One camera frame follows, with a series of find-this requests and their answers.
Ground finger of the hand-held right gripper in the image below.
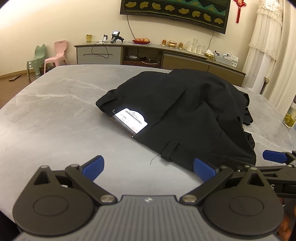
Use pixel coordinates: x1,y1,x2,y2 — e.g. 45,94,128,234
263,150,296,168
234,163,296,177

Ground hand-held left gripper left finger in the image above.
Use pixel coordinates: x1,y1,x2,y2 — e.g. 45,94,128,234
32,155,117,205

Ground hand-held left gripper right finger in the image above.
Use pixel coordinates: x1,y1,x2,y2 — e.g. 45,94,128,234
180,158,270,205

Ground black pants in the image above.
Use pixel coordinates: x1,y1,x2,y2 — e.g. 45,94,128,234
95,68,257,173

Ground glass tea jar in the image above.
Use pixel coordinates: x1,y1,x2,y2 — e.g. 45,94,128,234
283,95,296,128

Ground white paper hang tag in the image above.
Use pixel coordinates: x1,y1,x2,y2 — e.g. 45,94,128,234
110,108,148,138

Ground beige curtain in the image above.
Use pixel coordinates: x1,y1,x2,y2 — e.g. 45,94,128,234
261,0,296,116

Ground white box with papers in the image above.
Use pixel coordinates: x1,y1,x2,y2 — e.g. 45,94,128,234
214,50,238,67

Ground lace covered standing air conditioner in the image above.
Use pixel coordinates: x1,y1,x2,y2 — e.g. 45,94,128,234
242,0,284,95

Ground long grey tv cabinet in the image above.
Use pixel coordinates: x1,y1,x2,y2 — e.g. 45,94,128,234
74,39,246,87

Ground pink plastic chair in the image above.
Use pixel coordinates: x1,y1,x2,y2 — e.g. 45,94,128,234
43,40,68,75

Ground green plastic chair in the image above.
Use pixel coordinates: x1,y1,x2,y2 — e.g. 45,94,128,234
26,44,47,79

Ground group of clear glasses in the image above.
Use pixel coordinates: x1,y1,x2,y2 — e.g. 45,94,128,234
186,39,204,53

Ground black device with screen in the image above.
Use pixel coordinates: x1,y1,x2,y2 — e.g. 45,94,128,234
110,31,124,44

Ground red knot ornament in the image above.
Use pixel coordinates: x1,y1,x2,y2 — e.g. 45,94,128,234
233,0,247,24

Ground black television cable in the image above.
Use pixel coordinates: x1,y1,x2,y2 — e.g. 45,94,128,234
126,14,137,40

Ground wall television with patterned cover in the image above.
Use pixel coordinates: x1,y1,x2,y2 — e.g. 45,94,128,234
120,0,232,35

